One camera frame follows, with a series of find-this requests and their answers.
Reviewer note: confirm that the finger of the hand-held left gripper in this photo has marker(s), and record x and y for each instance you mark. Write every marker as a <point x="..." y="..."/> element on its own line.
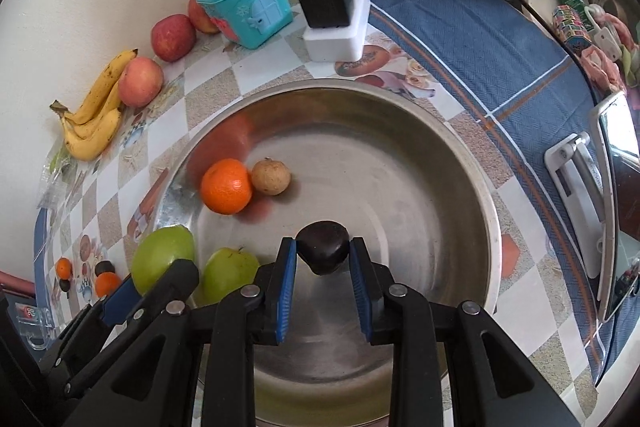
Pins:
<point x="180" y="277"/>
<point x="117" y="304"/>

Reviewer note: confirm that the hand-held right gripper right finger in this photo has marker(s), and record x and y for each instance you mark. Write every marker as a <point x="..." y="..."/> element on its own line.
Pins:
<point x="361" y="287"/>

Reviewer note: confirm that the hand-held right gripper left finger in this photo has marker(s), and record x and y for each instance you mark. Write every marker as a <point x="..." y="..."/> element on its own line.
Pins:
<point x="286" y="287"/>

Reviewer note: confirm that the large green jujube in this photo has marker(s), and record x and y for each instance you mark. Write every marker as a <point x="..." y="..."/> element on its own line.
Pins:
<point x="160" y="252"/>

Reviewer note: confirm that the small dark purple plum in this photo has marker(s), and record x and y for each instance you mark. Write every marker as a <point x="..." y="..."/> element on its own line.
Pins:
<point x="65" y="285"/>

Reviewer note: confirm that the small mandarin orange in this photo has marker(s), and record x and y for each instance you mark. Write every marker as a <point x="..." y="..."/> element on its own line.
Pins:
<point x="64" y="267"/>

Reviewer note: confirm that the large stainless steel plate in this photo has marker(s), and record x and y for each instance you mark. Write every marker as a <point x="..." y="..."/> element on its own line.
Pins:
<point x="400" y="187"/>

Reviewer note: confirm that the brown longan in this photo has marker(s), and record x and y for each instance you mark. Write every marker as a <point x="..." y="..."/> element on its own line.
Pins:
<point x="270" y="177"/>

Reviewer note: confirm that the clear plastic container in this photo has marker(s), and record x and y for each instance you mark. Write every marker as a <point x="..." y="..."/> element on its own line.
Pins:
<point x="32" y="332"/>

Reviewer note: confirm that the clear plastic bag with greens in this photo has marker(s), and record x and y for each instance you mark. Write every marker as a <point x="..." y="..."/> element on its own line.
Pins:
<point x="52" y="177"/>

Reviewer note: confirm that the yellow banana bunch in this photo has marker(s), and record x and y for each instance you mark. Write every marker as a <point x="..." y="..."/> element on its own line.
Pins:
<point x="95" y="137"/>

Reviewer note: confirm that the pale pink apple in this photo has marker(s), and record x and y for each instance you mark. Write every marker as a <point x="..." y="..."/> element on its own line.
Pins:
<point x="140" y="82"/>

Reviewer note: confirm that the white phone stand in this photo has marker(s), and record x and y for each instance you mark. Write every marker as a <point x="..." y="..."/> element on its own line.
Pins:
<point x="570" y="187"/>

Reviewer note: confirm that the red apple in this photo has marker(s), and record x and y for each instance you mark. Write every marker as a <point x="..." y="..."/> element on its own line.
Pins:
<point x="200" y="19"/>
<point x="172" y="38"/>

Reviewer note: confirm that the white charger block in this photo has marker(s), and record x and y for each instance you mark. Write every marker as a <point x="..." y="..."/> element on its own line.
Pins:
<point x="335" y="44"/>

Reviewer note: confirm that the smartphone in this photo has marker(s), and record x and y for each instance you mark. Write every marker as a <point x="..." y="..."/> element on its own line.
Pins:
<point x="620" y="207"/>

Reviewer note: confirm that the teal house-shaped box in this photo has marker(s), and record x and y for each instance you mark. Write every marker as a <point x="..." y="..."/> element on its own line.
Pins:
<point x="245" y="7"/>

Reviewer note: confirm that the patterned small box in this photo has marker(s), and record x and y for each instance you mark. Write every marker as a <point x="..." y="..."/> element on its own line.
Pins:
<point x="570" y="27"/>

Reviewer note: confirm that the pink and white clutter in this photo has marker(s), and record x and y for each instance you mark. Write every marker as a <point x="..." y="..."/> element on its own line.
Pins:
<point x="610" y="47"/>

